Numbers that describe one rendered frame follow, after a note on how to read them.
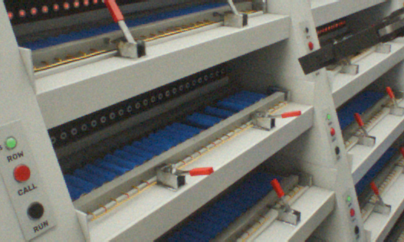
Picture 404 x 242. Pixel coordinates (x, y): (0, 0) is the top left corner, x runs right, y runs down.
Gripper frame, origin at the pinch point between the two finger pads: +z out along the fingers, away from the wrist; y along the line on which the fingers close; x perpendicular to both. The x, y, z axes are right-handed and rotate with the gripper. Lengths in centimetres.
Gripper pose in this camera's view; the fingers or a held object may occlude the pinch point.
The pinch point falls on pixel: (324, 56)
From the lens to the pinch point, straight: 82.4
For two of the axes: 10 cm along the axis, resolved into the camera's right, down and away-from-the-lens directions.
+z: -6.9, 2.9, 6.6
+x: -4.1, -9.1, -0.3
